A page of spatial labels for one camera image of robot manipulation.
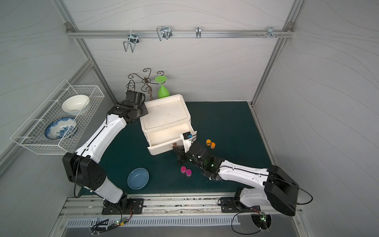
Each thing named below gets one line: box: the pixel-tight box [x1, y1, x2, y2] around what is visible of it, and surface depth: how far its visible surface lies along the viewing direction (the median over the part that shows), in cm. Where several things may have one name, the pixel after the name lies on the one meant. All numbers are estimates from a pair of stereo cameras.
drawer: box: [147, 123, 198, 156], surface depth 79 cm
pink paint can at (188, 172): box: [185, 168, 192, 177], surface depth 85 cm
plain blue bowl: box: [127, 167, 150, 191], surface depth 82 cm
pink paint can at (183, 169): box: [180, 165, 188, 174], surface depth 86 cm
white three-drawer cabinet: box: [139, 94, 197, 156], surface depth 82 cm
